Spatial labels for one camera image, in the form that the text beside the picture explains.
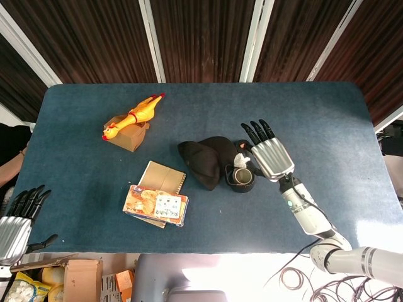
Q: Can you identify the brown spiral notebook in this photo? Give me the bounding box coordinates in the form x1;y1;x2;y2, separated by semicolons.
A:
124;160;187;230

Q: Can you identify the grey robot torso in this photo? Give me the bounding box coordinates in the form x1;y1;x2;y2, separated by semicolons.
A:
131;253;284;302

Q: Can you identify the large open cardboard box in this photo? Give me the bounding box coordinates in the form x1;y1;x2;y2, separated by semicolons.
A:
11;254;104;302

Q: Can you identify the black cap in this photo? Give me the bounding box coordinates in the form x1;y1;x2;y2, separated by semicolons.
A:
177;135;239;192

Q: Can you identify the blue table cloth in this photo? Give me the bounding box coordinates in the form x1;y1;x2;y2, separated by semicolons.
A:
14;82;398;255

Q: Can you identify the small brown cardboard box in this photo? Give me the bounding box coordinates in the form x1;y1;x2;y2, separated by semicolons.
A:
103;115;150;153

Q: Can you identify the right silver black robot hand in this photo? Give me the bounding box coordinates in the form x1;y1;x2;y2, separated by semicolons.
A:
241;118;296;183

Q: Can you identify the white partition frame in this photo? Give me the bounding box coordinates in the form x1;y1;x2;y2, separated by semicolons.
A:
138;0;167;84
373;105;403;133
307;0;363;82
0;4;63;88
239;0;275;83

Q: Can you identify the yellow snack bag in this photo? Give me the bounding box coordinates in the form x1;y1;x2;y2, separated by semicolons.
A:
6;272;51;302

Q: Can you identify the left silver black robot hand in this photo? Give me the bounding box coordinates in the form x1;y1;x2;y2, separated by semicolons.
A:
0;184;59;266

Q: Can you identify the small orange box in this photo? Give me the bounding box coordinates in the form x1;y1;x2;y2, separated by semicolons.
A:
115;269;135;302

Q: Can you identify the person black shirt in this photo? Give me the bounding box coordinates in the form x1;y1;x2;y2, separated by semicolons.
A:
0;123;32;165

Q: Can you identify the person forearm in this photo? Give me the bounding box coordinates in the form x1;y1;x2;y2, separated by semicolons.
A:
0;150;26;187

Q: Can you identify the bundle of dark cables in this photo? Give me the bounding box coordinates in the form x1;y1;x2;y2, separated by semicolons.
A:
264;238;403;302

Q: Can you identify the tea bag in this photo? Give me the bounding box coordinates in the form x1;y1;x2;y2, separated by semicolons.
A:
232;153;252;168

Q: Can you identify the black lid with orange knob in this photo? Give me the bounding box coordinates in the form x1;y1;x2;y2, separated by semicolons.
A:
235;139;253;154

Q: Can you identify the orange biscuit box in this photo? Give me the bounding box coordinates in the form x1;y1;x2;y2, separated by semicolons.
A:
122;184;189;227

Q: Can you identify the black chair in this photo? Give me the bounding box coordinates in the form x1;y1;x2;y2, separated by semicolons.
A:
376;119;403;157

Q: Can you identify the black teapot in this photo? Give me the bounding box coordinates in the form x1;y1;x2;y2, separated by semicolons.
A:
224;163;258;193

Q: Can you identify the yellow rubber chicken toy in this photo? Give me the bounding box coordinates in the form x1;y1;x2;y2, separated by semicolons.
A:
101;92;166;142

